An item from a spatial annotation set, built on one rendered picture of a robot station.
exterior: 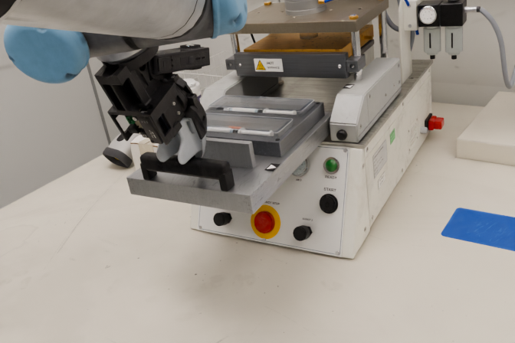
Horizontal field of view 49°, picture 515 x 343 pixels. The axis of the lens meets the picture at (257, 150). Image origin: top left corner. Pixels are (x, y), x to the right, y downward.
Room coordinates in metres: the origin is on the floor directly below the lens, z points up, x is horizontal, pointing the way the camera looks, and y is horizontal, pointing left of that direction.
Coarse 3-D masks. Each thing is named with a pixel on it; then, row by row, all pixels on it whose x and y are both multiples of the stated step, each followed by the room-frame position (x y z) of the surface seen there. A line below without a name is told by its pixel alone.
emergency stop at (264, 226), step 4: (260, 212) 0.89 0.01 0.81; (264, 212) 0.88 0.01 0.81; (268, 212) 0.88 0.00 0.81; (256, 216) 0.89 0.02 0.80; (260, 216) 0.88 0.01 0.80; (264, 216) 0.88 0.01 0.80; (268, 216) 0.88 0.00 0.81; (272, 216) 0.88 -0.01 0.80; (256, 220) 0.88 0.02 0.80; (260, 220) 0.88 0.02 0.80; (264, 220) 0.88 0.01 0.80; (268, 220) 0.87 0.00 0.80; (272, 220) 0.87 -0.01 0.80; (256, 224) 0.88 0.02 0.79; (260, 224) 0.88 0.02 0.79; (264, 224) 0.87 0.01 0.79; (268, 224) 0.87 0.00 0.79; (272, 224) 0.87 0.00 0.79; (256, 228) 0.88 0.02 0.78; (260, 228) 0.88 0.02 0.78; (264, 228) 0.87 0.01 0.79; (268, 228) 0.87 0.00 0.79; (272, 228) 0.87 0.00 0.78; (260, 232) 0.88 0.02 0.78; (264, 232) 0.87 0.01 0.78; (268, 232) 0.87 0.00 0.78
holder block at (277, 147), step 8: (320, 104) 0.89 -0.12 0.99; (208, 112) 0.94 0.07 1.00; (216, 112) 0.94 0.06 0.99; (224, 112) 0.93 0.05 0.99; (312, 112) 0.86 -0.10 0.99; (320, 112) 0.89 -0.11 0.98; (296, 120) 0.84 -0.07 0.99; (304, 120) 0.84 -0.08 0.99; (312, 120) 0.86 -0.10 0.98; (296, 128) 0.81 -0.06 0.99; (304, 128) 0.83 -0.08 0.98; (208, 136) 0.83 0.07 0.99; (216, 136) 0.82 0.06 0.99; (224, 136) 0.82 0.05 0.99; (232, 136) 0.81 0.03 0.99; (240, 136) 0.81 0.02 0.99; (248, 136) 0.80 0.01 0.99; (256, 136) 0.80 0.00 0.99; (280, 136) 0.78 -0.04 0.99; (288, 136) 0.79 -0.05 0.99; (296, 136) 0.81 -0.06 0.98; (256, 144) 0.78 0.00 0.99; (264, 144) 0.78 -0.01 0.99; (272, 144) 0.77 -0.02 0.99; (280, 144) 0.77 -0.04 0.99; (288, 144) 0.78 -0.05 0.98; (256, 152) 0.79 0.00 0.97; (264, 152) 0.78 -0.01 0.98; (272, 152) 0.77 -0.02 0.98; (280, 152) 0.76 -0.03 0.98
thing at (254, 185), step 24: (216, 144) 0.77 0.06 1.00; (240, 144) 0.75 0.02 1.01; (312, 144) 0.83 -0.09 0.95; (240, 168) 0.75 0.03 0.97; (264, 168) 0.73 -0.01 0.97; (288, 168) 0.76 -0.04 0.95; (144, 192) 0.77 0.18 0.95; (168, 192) 0.74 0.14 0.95; (192, 192) 0.72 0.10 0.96; (216, 192) 0.69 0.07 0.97; (240, 192) 0.68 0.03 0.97; (264, 192) 0.69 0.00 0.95
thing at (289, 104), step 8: (224, 96) 0.98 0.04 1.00; (232, 96) 0.98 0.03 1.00; (240, 96) 0.97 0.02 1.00; (248, 96) 0.96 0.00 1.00; (256, 96) 0.96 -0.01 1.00; (216, 104) 0.95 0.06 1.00; (224, 104) 0.94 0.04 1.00; (232, 104) 0.94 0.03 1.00; (240, 104) 0.93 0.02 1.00; (248, 104) 0.92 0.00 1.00; (256, 104) 0.92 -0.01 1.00; (264, 104) 0.91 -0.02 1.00; (272, 104) 0.90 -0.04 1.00; (280, 104) 0.90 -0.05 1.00; (288, 104) 0.89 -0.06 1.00; (296, 104) 0.88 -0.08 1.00; (304, 104) 0.88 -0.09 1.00
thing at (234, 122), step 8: (208, 120) 0.88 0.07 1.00; (216, 120) 0.87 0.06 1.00; (224, 120) 0.86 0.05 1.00; (232, 120) 0.86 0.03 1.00; (240, 120) 0.85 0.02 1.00; (248, 120) 0.85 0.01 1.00; (256, 120) 0.84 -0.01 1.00; (264, 120) 0.84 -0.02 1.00; (272, 120) 0.83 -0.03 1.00; (280, 120) 0.82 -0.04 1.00; (288, 120) 0.82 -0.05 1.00; (224, 128) 0.83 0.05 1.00; (232, 128) 0.83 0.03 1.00; (240, 128) 0.82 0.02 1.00; (248, 128) 0.81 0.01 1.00; (256, 128) 0.81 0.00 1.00; (264, 128) 0.80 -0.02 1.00; (272, 128) 0.80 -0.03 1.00; (280, 128) 0.79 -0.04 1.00
